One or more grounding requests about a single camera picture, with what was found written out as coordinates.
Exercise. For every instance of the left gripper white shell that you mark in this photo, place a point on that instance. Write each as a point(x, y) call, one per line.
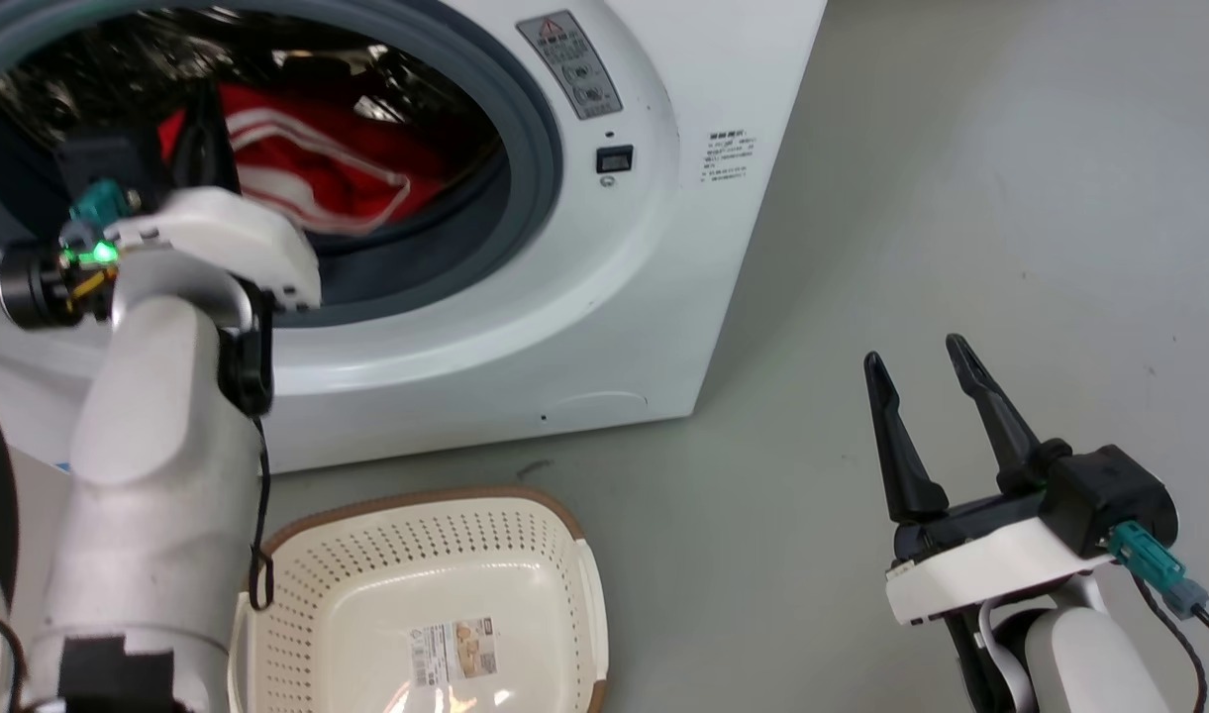
point(228, 233)

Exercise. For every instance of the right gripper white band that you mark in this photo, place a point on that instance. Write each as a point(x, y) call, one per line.
point(990, 569)

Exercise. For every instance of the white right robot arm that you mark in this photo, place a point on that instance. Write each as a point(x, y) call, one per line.
point(1084, 663)

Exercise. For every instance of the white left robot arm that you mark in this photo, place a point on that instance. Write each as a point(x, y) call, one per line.
point(149, 475)

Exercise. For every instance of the white front-load washing machine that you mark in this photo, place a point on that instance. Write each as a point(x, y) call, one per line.
point(604, 297)

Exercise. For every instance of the cream perforated laundry basket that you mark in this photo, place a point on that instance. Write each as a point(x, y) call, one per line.
point(366, 555)

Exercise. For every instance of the steel washer drum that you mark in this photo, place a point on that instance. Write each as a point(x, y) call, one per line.
point(79, 74)

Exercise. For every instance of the red garment with white stripes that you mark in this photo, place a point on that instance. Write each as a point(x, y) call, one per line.
point(366, 149)

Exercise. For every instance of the grey rubber door gasket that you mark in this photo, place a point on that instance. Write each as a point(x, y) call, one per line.
point(531, 129)

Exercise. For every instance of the printed text label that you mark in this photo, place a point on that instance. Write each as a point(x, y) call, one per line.
point(730, 154)

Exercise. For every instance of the grey warning sticker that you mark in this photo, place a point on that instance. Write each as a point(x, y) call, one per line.
point(570, 64)

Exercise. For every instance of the black door latch socket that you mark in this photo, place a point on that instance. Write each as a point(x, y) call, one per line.
point(615, 158)

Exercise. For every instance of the paper product label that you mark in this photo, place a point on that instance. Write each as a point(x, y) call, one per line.
point(453, 649)

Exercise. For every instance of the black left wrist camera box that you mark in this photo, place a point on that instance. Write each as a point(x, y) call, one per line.
point(104, 166)

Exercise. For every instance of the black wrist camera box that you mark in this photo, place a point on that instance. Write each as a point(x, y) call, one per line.
point(1114, 490)
point(104, 166)

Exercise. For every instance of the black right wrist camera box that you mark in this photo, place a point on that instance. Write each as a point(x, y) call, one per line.
point(1114, 490)

